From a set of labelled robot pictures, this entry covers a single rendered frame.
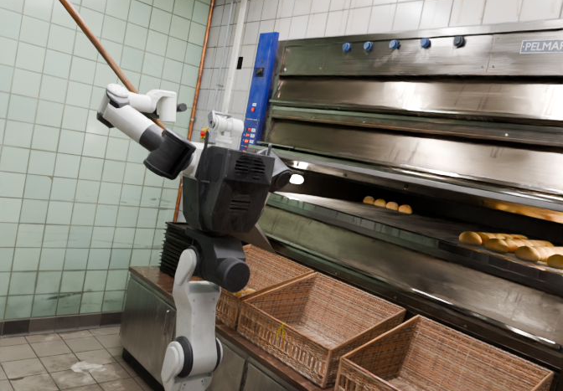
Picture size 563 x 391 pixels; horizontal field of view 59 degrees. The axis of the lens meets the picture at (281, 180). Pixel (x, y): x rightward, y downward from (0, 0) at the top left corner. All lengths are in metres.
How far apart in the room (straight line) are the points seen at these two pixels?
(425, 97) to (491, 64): 0.31
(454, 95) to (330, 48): 0.84
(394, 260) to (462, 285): 0.34
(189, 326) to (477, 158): 1.31
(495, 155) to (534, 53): 0.41
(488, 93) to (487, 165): 0.30
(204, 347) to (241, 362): 0.41
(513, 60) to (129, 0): 2.41
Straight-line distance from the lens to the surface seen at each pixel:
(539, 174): 2.06
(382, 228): 2.38
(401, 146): 2.37
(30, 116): 3.34
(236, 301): 2.36
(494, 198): 1.95
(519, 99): 2.15
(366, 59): 2.63
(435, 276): 2.24
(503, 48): 2.25
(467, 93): 2.26
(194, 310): 1.88
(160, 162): 1.70
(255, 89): 3.16
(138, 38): 3.57
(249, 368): 2.25
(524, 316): 2.08
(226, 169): 1.64
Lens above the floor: 1.42
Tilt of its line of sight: 3 degrees down
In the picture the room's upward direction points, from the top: 10 degrees clockwise
